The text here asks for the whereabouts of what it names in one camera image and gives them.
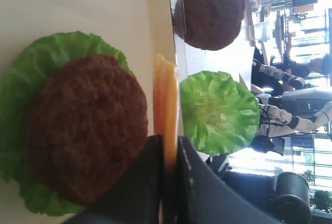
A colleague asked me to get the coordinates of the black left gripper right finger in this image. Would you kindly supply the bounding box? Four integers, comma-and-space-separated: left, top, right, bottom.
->
176, 136, 278, 224

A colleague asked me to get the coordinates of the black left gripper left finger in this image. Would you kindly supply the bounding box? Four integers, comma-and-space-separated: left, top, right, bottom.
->
65, 135, 163, 224

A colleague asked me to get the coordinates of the orange cheese slice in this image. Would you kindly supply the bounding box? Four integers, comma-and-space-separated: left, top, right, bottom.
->
153, 53, 179, 172

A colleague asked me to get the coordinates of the standing green lettuce leaf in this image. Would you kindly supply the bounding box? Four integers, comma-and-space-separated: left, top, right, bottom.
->
180, 71, 260, 155

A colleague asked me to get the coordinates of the brown meat patty on tray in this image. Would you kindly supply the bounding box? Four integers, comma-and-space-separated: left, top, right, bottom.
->
26, 54, 148, 205

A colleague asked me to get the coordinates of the green lettuce leaf on tray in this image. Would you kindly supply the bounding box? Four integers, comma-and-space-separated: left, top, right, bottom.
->
1, 31, 129, 217

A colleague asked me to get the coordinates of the standing brown meat patty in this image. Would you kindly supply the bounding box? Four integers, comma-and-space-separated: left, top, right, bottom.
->
183, 0, 245, 51

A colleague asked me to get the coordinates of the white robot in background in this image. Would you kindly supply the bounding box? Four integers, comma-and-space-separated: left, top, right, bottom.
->
250, 49, 331, 153

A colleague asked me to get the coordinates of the clear patty holder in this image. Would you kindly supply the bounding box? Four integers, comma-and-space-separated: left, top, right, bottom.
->
171, 0, 187, 40

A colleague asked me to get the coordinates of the cream rectangular metal tray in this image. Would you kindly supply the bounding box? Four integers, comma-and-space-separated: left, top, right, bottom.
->
1, 0, 175, 223

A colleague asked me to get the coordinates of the black camera lens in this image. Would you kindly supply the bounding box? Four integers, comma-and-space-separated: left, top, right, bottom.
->
272, 172, 311, 224

